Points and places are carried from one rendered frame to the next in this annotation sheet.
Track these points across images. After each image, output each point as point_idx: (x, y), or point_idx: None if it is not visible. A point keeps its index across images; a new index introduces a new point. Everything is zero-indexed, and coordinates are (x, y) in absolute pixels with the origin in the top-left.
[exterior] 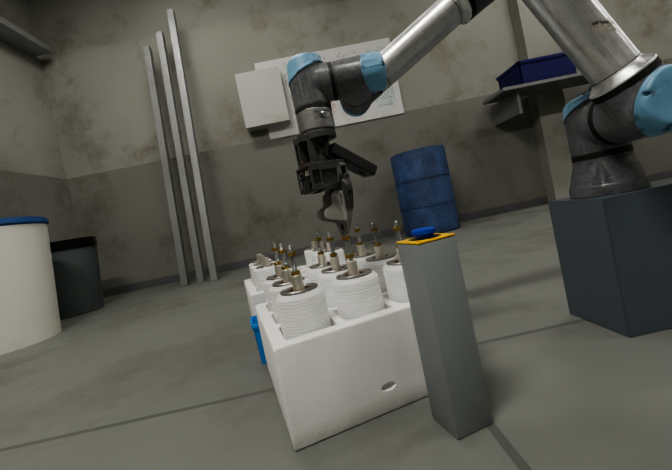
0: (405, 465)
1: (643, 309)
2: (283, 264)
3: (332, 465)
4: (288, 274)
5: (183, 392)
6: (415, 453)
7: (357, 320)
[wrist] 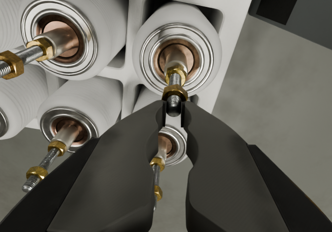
0: (261, 64)
1: None
2: (56, 156)
3: (221, 95)
4: (72, 140)
5: (42, 142)
6: (260, 52)
7: (217, 76)
